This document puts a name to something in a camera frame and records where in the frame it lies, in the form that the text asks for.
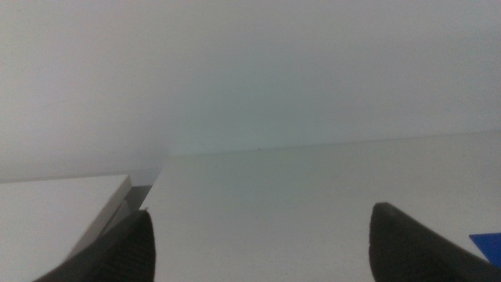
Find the blue mat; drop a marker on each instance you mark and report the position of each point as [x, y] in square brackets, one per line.
[489, 246]

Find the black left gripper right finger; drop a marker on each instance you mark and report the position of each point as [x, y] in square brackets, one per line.
[407, 254]

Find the white side table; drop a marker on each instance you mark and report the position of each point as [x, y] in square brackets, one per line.
[47, 223]

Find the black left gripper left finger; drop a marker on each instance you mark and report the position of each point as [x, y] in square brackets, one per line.
[121, 254]

